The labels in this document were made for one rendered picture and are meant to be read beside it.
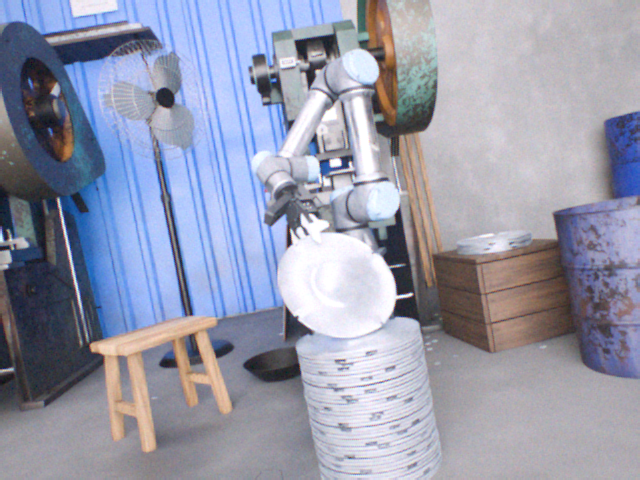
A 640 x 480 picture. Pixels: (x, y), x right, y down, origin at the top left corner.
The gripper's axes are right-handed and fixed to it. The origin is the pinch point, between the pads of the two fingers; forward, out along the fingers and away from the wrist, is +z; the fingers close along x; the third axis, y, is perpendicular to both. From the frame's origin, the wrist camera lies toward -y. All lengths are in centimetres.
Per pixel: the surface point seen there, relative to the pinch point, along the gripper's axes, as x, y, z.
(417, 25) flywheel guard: -20, 97, -88
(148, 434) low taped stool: 71, -39, -2
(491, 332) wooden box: 46, 76, 21
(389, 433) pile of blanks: 12.2, -5.2, 46.1
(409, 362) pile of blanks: 1.5, 2.1, 37.7
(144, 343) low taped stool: 53, -35, -21
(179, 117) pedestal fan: 54, 21, -146
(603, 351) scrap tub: 16, 73, 51
